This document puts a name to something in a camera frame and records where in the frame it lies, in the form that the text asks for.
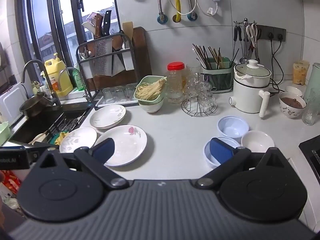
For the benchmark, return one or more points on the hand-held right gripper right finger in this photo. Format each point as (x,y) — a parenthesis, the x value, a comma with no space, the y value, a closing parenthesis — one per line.
(220,151)

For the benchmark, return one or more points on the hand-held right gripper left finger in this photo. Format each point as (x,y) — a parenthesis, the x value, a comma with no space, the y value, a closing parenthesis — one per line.
(103,150)

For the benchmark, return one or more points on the light blue bowl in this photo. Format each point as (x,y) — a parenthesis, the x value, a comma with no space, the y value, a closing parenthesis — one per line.
(231,130)
(208,155)

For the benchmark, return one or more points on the white plate pink flower print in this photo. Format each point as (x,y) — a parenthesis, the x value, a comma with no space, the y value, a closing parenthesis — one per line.
(127,142)

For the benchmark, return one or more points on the white plate grey flower print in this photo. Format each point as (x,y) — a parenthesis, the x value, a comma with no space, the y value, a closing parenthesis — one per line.
(80,137)

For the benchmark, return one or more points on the white plate green leaf print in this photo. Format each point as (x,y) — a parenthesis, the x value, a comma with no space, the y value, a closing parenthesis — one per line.
(106,117)

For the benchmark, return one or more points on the plain white bowl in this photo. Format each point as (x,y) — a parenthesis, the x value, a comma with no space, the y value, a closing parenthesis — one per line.
(257,143)

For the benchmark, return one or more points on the red plastic bag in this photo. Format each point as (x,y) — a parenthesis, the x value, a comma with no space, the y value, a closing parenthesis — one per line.
(10,182)

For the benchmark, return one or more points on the light green basin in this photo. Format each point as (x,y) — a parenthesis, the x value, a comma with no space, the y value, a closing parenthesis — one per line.
(3,132)

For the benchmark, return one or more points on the white ladle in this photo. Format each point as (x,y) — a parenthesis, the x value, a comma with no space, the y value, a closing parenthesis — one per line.
(37,138)

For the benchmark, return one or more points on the black kitchen sink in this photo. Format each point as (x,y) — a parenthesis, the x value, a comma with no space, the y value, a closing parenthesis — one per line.
(37,127)

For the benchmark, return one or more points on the yellow dish rag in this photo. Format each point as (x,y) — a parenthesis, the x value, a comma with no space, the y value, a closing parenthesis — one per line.
(62,138)

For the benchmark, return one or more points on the sink drain rack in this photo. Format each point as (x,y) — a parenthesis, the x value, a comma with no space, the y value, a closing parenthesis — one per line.
(67,125)

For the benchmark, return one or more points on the clear drinking glass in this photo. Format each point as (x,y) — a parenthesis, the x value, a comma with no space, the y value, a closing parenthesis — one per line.
(107,95)
(130,92)
(120,93)

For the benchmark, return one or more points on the white plastic container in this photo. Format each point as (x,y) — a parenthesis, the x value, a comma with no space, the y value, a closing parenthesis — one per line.
(11,102)

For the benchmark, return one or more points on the dark metal pot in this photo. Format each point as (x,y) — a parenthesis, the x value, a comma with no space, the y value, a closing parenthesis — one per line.
(35,105)

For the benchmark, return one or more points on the cluster of clear glass cups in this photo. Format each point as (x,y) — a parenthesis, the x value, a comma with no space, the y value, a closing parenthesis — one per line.
(202,90)

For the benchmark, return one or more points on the white electric pot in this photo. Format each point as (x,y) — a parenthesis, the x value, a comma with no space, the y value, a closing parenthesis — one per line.
(247,92)

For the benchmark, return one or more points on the small chrome faucet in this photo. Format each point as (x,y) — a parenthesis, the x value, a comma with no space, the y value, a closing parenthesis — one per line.
(85,87)

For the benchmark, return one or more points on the green chopstick holder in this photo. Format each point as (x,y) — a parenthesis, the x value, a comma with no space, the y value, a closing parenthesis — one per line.
(220,80)

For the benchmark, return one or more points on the green dish soap bottle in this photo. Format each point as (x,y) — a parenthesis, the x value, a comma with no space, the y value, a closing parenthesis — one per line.
(79,80)

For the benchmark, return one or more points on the enoki mushrooms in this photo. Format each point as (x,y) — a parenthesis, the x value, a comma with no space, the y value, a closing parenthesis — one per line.
(150,91)

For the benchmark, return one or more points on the green plastic basket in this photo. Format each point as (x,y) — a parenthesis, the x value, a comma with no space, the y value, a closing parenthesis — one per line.
(160,96)

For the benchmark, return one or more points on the tall dark metal faucet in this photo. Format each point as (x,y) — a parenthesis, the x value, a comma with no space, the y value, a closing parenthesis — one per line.
(53,90)

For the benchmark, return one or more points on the clear jar red lid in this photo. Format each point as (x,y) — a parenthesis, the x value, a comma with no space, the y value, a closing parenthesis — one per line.
(175,85)

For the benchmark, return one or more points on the patterned bowl with brown food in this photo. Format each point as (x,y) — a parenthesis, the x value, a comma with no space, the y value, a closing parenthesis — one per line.
(291,110)

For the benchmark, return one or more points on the black dish rack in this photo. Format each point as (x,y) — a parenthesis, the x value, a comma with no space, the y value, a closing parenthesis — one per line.
(86,67)

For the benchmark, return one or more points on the yellow detergent bottle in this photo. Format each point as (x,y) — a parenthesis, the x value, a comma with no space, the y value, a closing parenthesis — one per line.
(58,77)

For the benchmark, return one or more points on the plain steel cleaver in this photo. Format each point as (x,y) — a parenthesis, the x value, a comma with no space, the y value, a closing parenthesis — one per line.
(117,62)

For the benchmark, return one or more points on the black stove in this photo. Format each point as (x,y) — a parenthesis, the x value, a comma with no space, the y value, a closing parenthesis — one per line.
(312,152)

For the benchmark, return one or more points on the textured steel cleaver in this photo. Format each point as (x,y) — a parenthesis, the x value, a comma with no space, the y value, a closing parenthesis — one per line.
(102,55)

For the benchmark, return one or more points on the small white bowl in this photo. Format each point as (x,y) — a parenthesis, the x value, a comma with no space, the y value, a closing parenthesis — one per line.
(293,90)

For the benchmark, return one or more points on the bunch of chopsticks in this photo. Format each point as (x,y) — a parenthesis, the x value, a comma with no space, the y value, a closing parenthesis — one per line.
(212,55)

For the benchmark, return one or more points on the tall textured glass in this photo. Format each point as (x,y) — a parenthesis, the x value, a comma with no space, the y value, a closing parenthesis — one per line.
(310,112)

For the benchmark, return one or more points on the brown wooden cutting board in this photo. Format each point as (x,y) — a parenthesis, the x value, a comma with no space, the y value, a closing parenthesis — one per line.
(140,55)

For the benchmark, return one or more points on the yellow packet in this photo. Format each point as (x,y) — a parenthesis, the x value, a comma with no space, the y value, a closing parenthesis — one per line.
(301,72)

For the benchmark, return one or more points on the light green kettle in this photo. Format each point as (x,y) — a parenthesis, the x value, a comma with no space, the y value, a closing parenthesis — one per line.
(313,80)

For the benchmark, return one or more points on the kitchen scissors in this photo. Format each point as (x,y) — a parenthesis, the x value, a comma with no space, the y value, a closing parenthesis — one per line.
(252,33)

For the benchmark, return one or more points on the wooden spatula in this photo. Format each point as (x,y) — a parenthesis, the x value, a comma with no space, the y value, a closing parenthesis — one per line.
(128,30)

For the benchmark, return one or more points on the metal utensil hook rack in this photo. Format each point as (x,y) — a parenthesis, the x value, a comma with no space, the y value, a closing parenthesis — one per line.
(245,21)

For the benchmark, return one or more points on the black wall outlet strip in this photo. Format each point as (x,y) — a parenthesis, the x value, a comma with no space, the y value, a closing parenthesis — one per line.
(265,31)

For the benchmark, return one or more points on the black window frame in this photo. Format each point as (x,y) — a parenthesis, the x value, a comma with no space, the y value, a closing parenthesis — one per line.
(25,30)

